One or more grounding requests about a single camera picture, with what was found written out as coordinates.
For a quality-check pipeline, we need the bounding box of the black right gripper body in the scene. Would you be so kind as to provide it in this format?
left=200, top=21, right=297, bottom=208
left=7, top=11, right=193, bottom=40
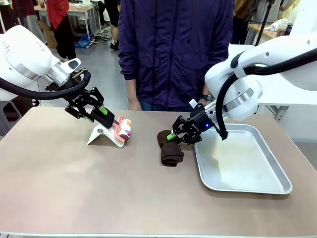
left=188, top=108, right=212, bottom=137

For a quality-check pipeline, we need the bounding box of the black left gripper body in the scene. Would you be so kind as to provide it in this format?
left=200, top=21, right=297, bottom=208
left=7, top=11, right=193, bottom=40
left=64, top=88, right=93, bottom=117

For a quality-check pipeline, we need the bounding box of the dark brown cloth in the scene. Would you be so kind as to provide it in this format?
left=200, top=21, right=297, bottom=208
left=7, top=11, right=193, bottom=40
left=157, top=129, right=185, bottom=168

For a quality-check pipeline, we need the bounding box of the pink lint roller black handle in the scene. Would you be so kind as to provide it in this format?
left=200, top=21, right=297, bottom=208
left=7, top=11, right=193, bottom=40
left=90, top=108, right=133, bottom=144

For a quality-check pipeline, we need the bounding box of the person's right forearm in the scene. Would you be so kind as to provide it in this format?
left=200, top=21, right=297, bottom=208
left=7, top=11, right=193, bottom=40
left=118, top=49, right=140, bottom=98

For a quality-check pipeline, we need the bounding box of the person's left forearm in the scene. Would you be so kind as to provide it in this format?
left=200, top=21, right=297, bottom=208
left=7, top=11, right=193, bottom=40
left=202, top=47, right=231, bottom=99

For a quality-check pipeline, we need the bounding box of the person's right hand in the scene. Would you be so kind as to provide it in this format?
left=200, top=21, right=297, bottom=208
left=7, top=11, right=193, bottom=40
left=128, top=95, right=142, bottom=111

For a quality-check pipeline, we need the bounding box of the white lint roller stand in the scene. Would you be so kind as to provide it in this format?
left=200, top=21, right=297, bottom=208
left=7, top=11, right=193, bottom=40
left=86, top=124, right=126, bottom=149

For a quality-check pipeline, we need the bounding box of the blue plastic bag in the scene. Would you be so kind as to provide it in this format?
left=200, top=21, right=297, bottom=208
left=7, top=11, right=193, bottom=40
left=74, top=34, right=93, bottom=49

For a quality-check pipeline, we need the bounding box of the silver metal tray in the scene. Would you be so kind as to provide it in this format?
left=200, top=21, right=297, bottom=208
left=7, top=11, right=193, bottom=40
left=193, top=123, right=293, bottom=195

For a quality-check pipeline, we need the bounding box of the brown cardboard box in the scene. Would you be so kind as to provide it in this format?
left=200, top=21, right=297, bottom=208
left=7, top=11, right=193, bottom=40
left=38, top=19, right=59, bottom=49

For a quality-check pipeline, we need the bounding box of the person in navy jacket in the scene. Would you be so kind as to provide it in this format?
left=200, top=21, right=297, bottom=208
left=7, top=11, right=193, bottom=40
left=117, top=0, right=235, bottom=108

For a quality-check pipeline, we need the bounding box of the bystander in black shorts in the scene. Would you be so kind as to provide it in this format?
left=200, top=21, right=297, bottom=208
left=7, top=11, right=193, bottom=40
left=105, top=0, right=121, bottom=51

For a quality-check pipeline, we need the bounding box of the bystander in red top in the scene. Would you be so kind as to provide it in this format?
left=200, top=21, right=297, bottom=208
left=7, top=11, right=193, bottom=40
left=46, top=0, right=77, bottom=60

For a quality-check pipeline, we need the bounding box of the wooden background table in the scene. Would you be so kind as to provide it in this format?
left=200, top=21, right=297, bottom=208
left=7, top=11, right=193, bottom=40
left=34, top=3, right=103, bottom=38

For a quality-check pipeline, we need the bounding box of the bystander in grey trousers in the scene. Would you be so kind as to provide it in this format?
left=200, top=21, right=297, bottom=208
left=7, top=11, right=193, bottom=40
left=10, top=0, right=47, bottom=45

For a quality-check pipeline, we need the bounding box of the bystander in brown top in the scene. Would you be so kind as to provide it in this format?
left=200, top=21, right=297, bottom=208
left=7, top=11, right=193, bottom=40
left=232, top=0, right=252, bottom=46

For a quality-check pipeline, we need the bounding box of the light wood side table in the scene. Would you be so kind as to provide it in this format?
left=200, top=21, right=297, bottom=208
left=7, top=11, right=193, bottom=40
left=248, top=23, right=278, bottom=46

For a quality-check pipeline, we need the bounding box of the black tripod pole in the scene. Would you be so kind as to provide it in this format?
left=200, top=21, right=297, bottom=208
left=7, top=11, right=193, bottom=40
left=254, top=0, right=273, bottom=47

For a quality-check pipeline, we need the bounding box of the crumpled white bag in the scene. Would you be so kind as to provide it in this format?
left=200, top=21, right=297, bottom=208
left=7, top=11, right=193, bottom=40
left=268, top=18, right=289, bottom=32

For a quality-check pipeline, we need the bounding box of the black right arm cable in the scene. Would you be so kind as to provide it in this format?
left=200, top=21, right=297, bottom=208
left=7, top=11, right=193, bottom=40
left=215, top=48, right=317, bottom=142

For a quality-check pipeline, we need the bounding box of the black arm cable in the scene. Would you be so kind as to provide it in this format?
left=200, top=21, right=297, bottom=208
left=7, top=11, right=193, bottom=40
left=0, top=70, right=92, bottom=101
left=215, top=48, right=317, bottom=142

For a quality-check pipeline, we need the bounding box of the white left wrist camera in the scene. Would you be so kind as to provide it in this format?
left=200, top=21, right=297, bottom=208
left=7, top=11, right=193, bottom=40
left=57, top=58, right=82, bottom=75

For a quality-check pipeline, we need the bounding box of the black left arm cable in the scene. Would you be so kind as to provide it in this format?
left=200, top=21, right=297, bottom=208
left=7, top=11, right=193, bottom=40
left=0, top=70, right=92, bottom=101

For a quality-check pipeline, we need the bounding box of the floor cables bundle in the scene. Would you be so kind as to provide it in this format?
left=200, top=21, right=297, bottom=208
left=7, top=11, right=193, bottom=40
left=93, top=26, right=112, bottom=46

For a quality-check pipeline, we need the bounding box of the black velcro arm strap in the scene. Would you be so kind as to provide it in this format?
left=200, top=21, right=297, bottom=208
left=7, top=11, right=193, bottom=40
left=230, top=52, right=249, bottom=70

